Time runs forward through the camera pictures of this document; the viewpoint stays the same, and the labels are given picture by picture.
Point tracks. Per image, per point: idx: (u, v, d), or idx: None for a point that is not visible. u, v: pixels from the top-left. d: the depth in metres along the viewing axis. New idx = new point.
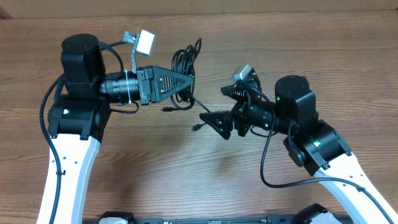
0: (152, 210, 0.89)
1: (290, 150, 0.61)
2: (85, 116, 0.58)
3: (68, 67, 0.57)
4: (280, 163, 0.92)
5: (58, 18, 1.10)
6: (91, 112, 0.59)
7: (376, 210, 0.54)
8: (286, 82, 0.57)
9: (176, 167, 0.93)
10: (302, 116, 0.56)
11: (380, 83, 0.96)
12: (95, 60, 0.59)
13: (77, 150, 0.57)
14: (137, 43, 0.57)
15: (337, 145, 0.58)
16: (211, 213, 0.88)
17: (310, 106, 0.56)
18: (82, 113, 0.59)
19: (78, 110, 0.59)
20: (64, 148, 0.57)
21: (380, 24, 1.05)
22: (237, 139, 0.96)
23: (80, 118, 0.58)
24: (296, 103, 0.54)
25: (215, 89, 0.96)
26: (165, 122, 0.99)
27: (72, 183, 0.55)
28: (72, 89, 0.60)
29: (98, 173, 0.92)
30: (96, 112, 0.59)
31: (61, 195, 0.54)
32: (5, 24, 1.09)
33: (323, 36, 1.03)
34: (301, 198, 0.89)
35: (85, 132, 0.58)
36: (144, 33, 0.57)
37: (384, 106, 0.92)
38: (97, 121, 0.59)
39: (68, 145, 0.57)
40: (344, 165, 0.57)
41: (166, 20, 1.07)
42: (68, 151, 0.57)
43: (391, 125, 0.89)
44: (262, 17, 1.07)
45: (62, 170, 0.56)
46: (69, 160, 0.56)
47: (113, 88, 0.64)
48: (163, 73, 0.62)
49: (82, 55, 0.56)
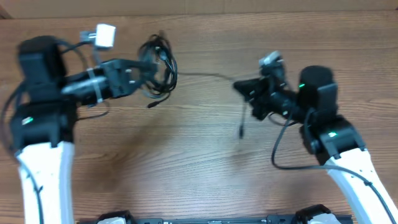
0: (152, 210, 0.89)
1: (304, 139, 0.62)
2: (50, 119, 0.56)
3: (28, 70, 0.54)
4: (280, 163, 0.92)
5: (57, 18, 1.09)
6: (55, 115, 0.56)
7: (380, 207, 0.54)
8: (312, 70, 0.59)
9: (175, 167, 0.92)
10: (322, 105, 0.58)
11: (380, 83, 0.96)
12: (55, 58, 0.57)
13: (50, 162, 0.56)
14: (96, 38, 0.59)
15: (352, 139, 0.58)
16: (211, 213, 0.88)
17: (332, 96, 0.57)
18: (45, 117, 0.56)
19: (41, 116, 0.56)
20: (35, 162, 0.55)
21: (381, 23, 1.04)
22: (237, 139, 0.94)
23: (46, 123, 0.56)
24: (318, 90, 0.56)
25: (213, 90, 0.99)
26: (165, 122, 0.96)
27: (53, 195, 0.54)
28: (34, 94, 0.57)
29: (98, 173, 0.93)
30: (61, 113, 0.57)
31: (44, 210, 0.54)
32: (5, 23, 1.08)
33: (323, 36, 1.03)
34: (301, 198, 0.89)
35: (53, 138, 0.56)
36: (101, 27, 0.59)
37: (384, 106, 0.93)
38: (64, 122, 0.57)
39: (36, 160, 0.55)
40: (356, 158, 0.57)
41: (166, 19, 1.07)
42: (40, 165, 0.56)
43: (391, 125, 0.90)
44: (262, 17, 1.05)
45: (38, 185, 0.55)
46: (42, 175, 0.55)
47: (80, 88, 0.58)
48: (128, 63, 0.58)
49: (38, 55, 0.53)
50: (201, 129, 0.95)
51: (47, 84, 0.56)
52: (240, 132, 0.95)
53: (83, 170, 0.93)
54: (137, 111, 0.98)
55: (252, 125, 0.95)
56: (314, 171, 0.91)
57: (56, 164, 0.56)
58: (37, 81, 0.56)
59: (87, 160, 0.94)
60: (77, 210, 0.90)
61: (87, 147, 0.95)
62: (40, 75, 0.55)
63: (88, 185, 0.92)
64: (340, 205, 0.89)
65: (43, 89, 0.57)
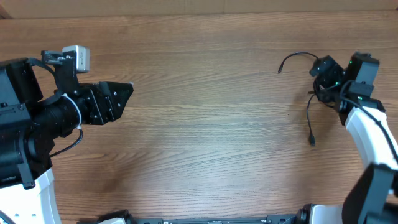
0: (152, 210, 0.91)
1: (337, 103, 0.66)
2: (12, 151, 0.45)
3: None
4: (279, 163, 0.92)
5: (56, 17, 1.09)
6: (16, 143, 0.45)
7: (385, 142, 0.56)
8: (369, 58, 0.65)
9: (175, 167, 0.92)
10: (360, 76, 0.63)
11: (380, 83, 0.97)
12: (25, 78, 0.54)
13: (29, 205, 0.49)
14: (78, 62, 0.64)
15: (374, 105, 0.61)
16: (211, 213, 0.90)
17: (370, 76, 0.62)
18: (7, 150, 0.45)
19: (2, 150, 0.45)
20: (12, 206, 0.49)
21: (382, 23, 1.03)
22: (237, 139, 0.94)
23: (6, 157, 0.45)
24: (362, 63, 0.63)
25: (215, 89, 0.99)
26: (165, 121, 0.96)
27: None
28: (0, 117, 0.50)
29: (98, 173, 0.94)
30: (26, 137, 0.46)
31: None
32: (6, 23, 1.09)
33: (323, 36, 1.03)
34: (301, 198, 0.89)
35: (27, 180, 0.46)
36: (81, 49, 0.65)
37: (385, 106, 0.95)
38: (33, 151, 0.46)
39: (11, 203, 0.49)
40: (374, 111, 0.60)
41: (166, 20, 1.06)
42: (18, 208, 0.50)
43: (391, 126, 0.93)
44: (262, 17, 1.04)
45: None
46: (24, 218, 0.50)
47: (62, 114, 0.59)
48: (117, 87, 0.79)
49: (4, 68, 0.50)
50: (201, 129, 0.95)
51: (14, 106, 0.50)
52: (240, 132, 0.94)
53: (83, 170, 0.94)
54: (138, 111, 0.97)
55: (252, 126, 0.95)
56: (313, 171, 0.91)
57: (37, 203, 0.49)
58: (4, 102, 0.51)
59: (86, 160, 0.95)
60: (76, 210, 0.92)
61: (87, 147, 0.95)
62: (7, 93, 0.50)
63: (89, 185, 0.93)
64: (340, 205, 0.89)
65: (10, 112, 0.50)
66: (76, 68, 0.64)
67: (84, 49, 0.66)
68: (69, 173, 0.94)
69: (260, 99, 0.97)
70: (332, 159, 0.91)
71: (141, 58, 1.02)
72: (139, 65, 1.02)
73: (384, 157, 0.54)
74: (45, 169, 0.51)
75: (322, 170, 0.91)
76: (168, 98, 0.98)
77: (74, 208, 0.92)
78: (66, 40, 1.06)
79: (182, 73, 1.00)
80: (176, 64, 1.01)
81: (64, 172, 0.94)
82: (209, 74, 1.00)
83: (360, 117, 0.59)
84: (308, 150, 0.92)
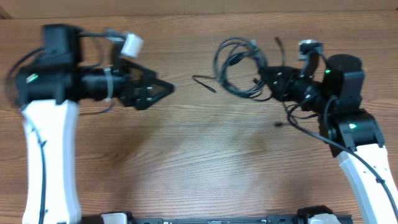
0: (152, 210, 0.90)
1: (323, 129, 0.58)
2: (55, 79, 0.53)
3: (47, 39, 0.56)
4: (279, 163, 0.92)
5: (58, 18, 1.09)
6: (61, 74, 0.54)
7: (380, 188, 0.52)
8: (339, 56, 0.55)
9: (176, 167, 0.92)
10: (345, 92, 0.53)
11: (380, 83, 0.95)
12: (76, 40, 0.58)
13: (56, 121, 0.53)
14: (125, 47, 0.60)
15: (370, 133, 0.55)
16: (211, 213, 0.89)
17: (357, 86, 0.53)
18: (51, 78, 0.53)
19: (47, 78, 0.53)
20: (42, 119, 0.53)
21: (381, 23, 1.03)
22: (237, 138, 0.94)
23: (50, 82, 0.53)
24: (343, 76, 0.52)
25: (215, 89, 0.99)
26: (165, 122, 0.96)
27: (55, 152, 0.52)
28: (45, 60, 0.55)
29: (99, 173, 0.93)
30: (66, 73, 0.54)
31: (48, 167, 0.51)
32: (6, 23, 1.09)
33: (323, 36, 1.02)
34: (300, 198, 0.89)
35: (59, 99, 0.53)
36: (135, 40, 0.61)
37: (385, 106, 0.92)
38: (70, 82, 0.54)
39: (43, 116, 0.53)
40: (373, 154, 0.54)
41: (166, 20, 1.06)
42: (46, 122, 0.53)
43: (390, 126, 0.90)
44: (262, 17, 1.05)
45: (43, 139, 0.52)
46: (47, 129, 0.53)
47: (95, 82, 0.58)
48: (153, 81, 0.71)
49: (60, 28, 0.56)
50: (202, 129, 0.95)
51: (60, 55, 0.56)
52: (240, 132, 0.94)
53: (82, 170, 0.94)
54: (138, 111, 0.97)
55: (252, 126, 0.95)
56: (313, 171, 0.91)
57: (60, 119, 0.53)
58: (54, 50, 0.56)
59: (87, 160, 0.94)
60: None
61: (87, 147, 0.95)
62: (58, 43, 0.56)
63: (89, 185, 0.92)
64: (340, 205, 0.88)
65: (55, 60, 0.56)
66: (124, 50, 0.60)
67: (140, 39, 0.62)
68: None
69: (260, 99, 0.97)
70: (332, 159, 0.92)
71: (141, 58, 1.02)
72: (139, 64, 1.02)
73: (379, 202, 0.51)
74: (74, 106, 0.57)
75: (323, 170, 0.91)
76: (168, 98, 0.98)
77: None
78: None
79: (182, 73, 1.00)
80: (176, 64, 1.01)
81: None
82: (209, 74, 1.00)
83: (355, 165, 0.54)
84: (307, 150, 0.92)
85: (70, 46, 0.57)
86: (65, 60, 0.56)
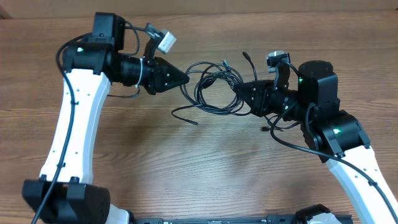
0: (152, 210, 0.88)
1: (307, 136, 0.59)
2: (97, 56, 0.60)
3: (97, 23, 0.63)
4: (279, 163, 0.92)
5: (58, 18, 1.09)
6: (102, 52, 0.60)
7: (374, 190, 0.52)
8: (310, 65, 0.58)
9: (176, 167, 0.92)
10: (322, 98, 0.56)
11: (380, 82, 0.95)
12: (121, 29, 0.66)
13: (90, 84, 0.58)
14: (161, 43, 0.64)
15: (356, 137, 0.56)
16: (211, 213, 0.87)
17: (332, 89, 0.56)
18: (94, 53, 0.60)
19: (92, 51, 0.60)
20: (78, 81, 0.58)
21: (380, 24, 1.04)
22: (237, 139, 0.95)
23: (93, 56, 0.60)
24: (318, 83, 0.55)
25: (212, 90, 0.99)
26: (165, 122, 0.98)
27: (83, 115, 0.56)
28: (92, 39, 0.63)
29: (97, 173, 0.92)
30: (107, 51, 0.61)
31: (75, 125, 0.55)
32: (5, 23, 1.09)
33: (323, 35, 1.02)
34: (301, 198, 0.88)
35: (97, 70, 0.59)
36: (171, 38, 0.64)
37: (384, 106, 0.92)
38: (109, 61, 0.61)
39: (81, 78, 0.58)
40: (362, 157, 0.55)
41: (166, 20, 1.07)
42: (81, 84, 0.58)
43: (390, 125, 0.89)
44: (262, 17, 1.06)
45: (76, 100, 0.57)
46: (81, 92, 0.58)
47: (129, 68, 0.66)
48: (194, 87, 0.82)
49: (111, 16, 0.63)
50: (201, 130, 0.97)
51: (106, 38, 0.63)
52: (240, 132, 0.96)
53: None
54: (138, 111, 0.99)
55: (251, 126, 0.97)
56: (313, 172, 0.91)
57: (94, 86, 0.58)
58: (100, 33, 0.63)
59: None
60: None
61: None
62: (106, 28, 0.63)
63: None
64: (339, 205, 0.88)
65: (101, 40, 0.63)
66: (158, 46, 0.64)
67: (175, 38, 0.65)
68: None
69: None
70: None
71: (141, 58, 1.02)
72: None
73: (375, 205, 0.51)
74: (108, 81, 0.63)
75: (322, 170, 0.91)
76: (168, 98, 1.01)
77: None
78: (66, 38, 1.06)
79: None
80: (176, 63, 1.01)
81: None
82: None
83: (346, 170, 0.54)
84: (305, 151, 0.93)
85: (115, 32, 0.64)
86: (109, 42, 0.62)
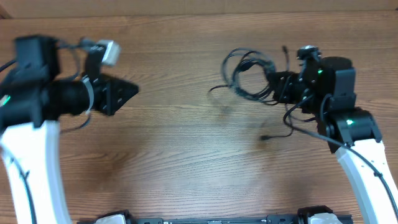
0: (152, 210, 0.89)
1: (319, 126, 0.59)
2: (29, 99, 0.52)
3: (21, 53, 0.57)
4: (280, 163, 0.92)
5: (58, 18, 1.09)
6: (35, 92, 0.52)
7: (379, 182, 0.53)
8: (329, 60, 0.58)
9: (175, 167, 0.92)
10: (339, 89, 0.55)
11: (380, 82, 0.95)
12: (50, 52, 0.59)
13: (32, 146, 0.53)
14: (106, 55, 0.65)
15: (369, 130, 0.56)
16: (211, 213, 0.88)
17: (349, 83, 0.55)
18: (25, 98, 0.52)
19: (20, 97, 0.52)
20: (18, 148, 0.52)
21: (380, 24, 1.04)
22: (237, 139, 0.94)
23: (23, 101, 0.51)
24: (336, 73, 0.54)
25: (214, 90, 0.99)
26: (165, 121, 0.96)
27: (38, 177, 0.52)
28: (20, 76, 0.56)
29: (98, 173, 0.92)
30: (41, 89, 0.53)
31: (31, 191, 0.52)
32: (5, 23, 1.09)
33: (323, 36, 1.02)
34: (301, 198, 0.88)
35: (36, 119, 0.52)
36: (114, 48, 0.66)
37: (384, 106, 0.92)
38: (45, 99, 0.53)
39: (20, 144, 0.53)
40: (370, 150, 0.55)
41: (166, 20, 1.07)
42: (23, 150, 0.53)
43: (390, 125, 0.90)
44: (262, 17, 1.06)
45: (25, 169, 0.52)
46: (26, 158, 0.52)
47: (74, 97, 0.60)
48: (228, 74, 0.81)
49: (33, 40, 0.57)
50: (201, 130, 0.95)
51: (36, 68, 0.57)
52: (239, 132, 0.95)
53: (82, 170, 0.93)
54: (138, 111, 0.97)
55: (252, 126, 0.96)
56: (313, 171, 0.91)
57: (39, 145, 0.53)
58: (28, 64, 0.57)
59: (87, 160, 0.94)
60: (76, 210, 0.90)
61: (87, 147, 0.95)
62: (31, 57, 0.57)
63: (89, 185, 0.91)
64: (339, 205, 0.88)
65: (32, 73, 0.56)
66: (104, 58, 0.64)
67: (116, 46, 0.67)
68: (68, 173, 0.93)
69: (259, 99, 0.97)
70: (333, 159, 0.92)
71: (141, 58, 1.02)
72: (138, 64, 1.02)
73: (379, 196, 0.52)
74: (52, 121, 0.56)
75: (322, 170, 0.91)
76: (168, 98, 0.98)
77: (72, 209, 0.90)
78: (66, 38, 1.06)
79: (182, 73, 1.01)
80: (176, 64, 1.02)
81: (63, 172, 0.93)
82: (208, 74, 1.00)
83: (354, 161, 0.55)
84: (306, 150, 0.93)
85: (43, 58, 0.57)
86: (41, 74, 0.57)
